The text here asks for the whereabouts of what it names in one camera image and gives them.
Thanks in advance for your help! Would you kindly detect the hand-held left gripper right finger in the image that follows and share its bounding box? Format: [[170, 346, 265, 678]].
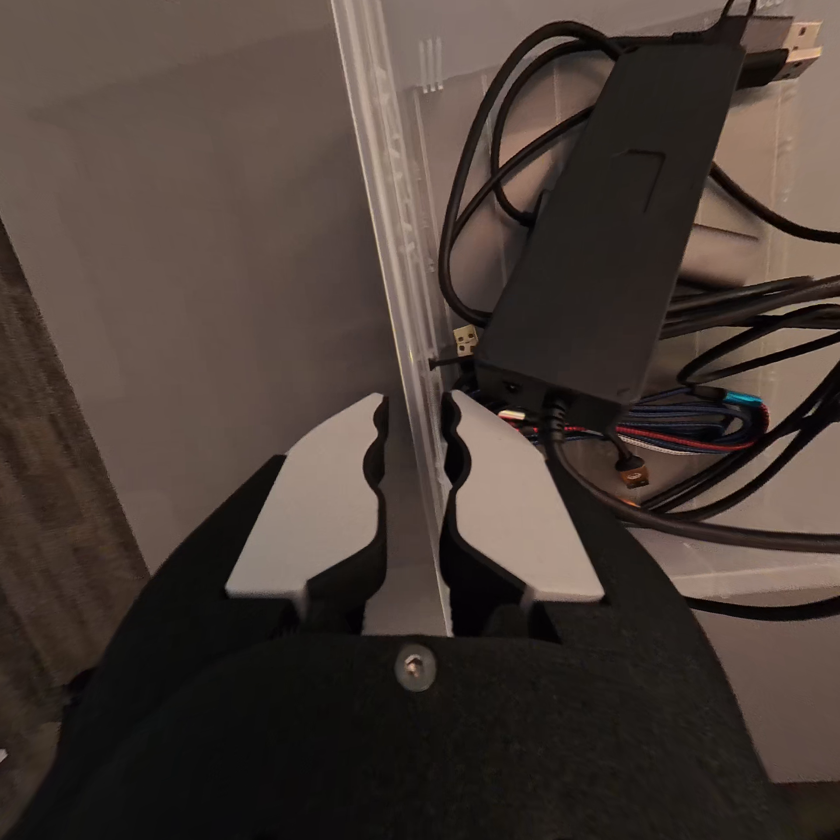
[[440, 389, 606, 637]]

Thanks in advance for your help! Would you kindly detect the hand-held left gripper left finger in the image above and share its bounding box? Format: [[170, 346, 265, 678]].
[[224, 392, 391, 634]]

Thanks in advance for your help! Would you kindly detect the black hub usb cable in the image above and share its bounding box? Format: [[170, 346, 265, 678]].
[[541, 0, 840, 555]]

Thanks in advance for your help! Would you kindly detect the black multi-port usb hub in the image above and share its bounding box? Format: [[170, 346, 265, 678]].
[[474, 29, 750, 421]]

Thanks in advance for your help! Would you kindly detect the clear plastic bin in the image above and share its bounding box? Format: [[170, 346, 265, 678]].
[[331, 0, 840, 641]]

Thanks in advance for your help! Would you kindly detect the grey slim usb hub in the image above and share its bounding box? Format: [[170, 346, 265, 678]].
[[679, 203, 765, 287]]

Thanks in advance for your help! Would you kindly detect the tangle of assorted cables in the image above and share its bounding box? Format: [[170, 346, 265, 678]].
[[438, 20, 840, 621]]

